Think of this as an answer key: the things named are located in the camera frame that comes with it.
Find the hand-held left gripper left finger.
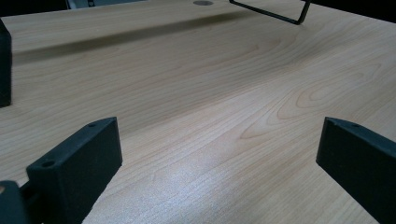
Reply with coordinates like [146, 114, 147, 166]
[26, 116, 123, 224]

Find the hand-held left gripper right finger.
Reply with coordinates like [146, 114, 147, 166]
[315, 116, 396, 224]

